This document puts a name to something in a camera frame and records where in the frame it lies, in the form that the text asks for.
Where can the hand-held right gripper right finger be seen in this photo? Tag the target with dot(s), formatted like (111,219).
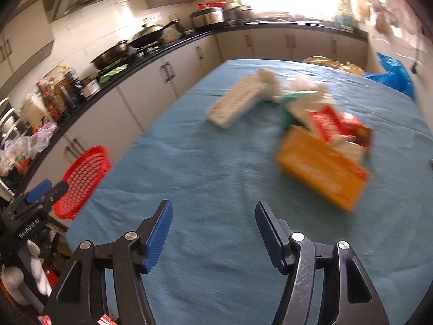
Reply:
(270,237)

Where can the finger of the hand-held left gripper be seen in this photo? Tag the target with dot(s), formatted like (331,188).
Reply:
(39,190)
(59,188)

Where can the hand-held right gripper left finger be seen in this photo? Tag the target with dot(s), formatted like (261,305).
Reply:
(157,237)

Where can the red plastic basket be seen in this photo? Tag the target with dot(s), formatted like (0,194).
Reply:
(84,179)

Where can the orange cardboard box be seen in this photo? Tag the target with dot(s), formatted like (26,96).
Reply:
(314,166)

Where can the green white packet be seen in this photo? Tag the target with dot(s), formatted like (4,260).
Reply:
(287,115)

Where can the red white carton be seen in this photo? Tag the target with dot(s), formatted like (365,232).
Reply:
(326,122)

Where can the dark red packet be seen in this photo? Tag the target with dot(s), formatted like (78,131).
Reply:
(360,132)

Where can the white cardboard box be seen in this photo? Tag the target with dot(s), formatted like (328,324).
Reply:
(233,103)

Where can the white tissue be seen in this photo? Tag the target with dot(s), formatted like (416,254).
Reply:
(269,81)

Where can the white plastic bag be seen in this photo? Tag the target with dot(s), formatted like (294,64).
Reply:
(304,84)

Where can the person's left hand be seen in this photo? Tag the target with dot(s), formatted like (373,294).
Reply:
(39,267)

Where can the pile of clear plastic bags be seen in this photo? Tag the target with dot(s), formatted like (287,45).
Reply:
(27,145)

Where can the blue tablecloth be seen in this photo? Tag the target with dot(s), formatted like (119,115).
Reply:
(203,162)

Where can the group of condiment bottles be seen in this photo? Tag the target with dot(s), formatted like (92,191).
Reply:
(59,91)

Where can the green cloth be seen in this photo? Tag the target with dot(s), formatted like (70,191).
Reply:
(111,73)

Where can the beige lower kitchen cabinets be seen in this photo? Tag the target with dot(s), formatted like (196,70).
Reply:
(142,84)

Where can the black frying pan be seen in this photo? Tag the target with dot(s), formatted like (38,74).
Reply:
(110,54)

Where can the gas stove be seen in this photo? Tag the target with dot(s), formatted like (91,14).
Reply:
(142,51)

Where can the wok with lid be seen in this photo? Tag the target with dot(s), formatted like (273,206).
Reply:
(149,34)

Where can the yellow brown bundle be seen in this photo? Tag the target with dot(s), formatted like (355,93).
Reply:
(324,61)

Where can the blue plastic bag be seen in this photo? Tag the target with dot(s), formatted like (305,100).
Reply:
(394,74)

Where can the dark cooking pot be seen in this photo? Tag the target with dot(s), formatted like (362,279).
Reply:
(238,13)

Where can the steel rice cooker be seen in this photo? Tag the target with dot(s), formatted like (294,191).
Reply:
(208,17)

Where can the clear blue container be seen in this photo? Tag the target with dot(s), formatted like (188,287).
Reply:
(345,17)

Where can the red plastic tray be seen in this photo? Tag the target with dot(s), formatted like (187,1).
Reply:
(211,5)

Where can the hanging plastic bags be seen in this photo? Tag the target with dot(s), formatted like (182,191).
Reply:
(379,0)

